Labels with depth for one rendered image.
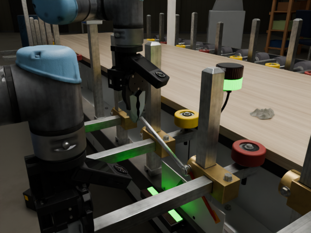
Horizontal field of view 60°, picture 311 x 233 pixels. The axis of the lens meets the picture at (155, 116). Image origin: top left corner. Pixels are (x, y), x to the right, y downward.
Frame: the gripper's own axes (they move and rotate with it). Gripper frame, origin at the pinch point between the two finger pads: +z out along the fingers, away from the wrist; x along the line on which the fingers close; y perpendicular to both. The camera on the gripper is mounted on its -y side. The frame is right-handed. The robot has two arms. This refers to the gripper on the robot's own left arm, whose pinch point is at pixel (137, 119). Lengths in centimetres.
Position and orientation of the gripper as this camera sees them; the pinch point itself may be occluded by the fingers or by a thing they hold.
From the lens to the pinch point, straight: 75.8
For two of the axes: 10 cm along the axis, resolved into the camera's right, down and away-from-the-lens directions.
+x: -6.3, 3.0, -7.2
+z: 0.0, 9.2, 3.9
